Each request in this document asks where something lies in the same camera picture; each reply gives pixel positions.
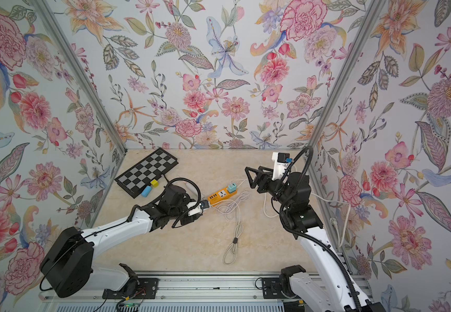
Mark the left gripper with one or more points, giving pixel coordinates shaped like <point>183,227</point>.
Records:
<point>189,219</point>

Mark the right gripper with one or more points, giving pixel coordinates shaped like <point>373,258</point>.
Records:
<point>264,181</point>

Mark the teal USB charger plug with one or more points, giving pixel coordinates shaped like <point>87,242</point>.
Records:
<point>231,188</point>

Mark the orange power strip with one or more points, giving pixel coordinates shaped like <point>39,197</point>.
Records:
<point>224,194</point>

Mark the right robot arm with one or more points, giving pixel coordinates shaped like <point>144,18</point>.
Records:
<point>288,184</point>

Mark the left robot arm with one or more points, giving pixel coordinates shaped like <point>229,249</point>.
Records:
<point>69,266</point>

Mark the yellow cube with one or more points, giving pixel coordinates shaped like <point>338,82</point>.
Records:
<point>154,182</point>

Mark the blue block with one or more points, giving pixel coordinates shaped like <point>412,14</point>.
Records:
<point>146,191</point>

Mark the black white checkerboard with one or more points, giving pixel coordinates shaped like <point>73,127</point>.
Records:
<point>139,176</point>

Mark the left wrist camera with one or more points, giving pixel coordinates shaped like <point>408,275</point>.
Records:
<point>195,211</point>

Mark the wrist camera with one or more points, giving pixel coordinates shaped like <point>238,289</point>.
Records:
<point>281,162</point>
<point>195,211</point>

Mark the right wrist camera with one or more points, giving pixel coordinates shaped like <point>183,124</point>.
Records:
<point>281,162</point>

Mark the aluminium front rail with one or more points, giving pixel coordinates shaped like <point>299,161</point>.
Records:
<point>220,291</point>

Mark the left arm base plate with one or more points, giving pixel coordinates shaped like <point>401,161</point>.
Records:
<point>144,288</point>

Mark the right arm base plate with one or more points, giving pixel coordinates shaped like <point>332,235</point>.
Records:
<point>273,288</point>

